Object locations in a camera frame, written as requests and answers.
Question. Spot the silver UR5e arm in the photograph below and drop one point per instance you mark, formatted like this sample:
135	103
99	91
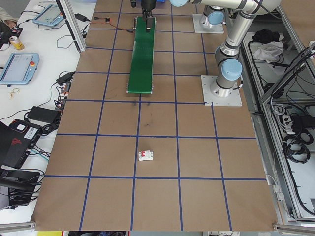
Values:
214	18
237	37

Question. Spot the beige sleeved person forearm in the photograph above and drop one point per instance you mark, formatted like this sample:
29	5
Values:
6	14

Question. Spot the small motor controller board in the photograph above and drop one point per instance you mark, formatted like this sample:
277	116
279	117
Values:
107	19

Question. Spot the black barrel plug lead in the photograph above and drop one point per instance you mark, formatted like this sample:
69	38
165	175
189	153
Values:
96	18

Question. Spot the green belt conveyor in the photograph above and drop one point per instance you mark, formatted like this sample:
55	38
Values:
141	64

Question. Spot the slim black power adapter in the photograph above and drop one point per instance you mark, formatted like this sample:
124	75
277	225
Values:
81	16

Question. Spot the small black knob box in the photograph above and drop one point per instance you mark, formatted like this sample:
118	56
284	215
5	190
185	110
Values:
85	32

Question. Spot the blue grey teach pendant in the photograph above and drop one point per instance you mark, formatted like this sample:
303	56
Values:
48	16
17	67

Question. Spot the small black power adapter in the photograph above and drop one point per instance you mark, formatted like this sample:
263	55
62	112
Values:
65	76

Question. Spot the black power strip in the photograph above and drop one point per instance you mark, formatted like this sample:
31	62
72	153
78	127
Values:
62	94

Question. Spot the black cloth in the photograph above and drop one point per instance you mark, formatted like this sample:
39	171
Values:
265	35

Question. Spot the small red black circuit board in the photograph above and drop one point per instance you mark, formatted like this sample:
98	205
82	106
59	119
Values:
17	30

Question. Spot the white cloth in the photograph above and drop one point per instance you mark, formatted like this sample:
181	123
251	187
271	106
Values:
267	52

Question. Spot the yellow drink can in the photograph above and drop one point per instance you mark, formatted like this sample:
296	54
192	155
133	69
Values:
17	43

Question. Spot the white circuit breaker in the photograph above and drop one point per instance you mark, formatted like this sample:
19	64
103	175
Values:
145	156

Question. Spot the large black power adapter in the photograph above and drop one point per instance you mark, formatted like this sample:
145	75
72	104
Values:
43	114

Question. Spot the white power strip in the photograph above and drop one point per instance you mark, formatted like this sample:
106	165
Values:
288	124

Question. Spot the black adapter block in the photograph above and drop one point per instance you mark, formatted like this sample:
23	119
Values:
299	121

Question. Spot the black box with label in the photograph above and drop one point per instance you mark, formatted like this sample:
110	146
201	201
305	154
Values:
14	147

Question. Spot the black docking device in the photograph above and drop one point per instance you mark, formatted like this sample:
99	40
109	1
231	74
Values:
17	186

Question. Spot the aluminium corner bar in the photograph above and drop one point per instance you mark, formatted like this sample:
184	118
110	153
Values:
17	225
295	227

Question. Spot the white square base plate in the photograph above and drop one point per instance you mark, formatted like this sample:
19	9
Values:
197	27
233	100

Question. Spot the aluminium profile post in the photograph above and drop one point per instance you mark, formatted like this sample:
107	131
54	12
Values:
72	24

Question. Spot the metal bar frame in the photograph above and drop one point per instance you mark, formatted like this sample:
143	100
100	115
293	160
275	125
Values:
265	147

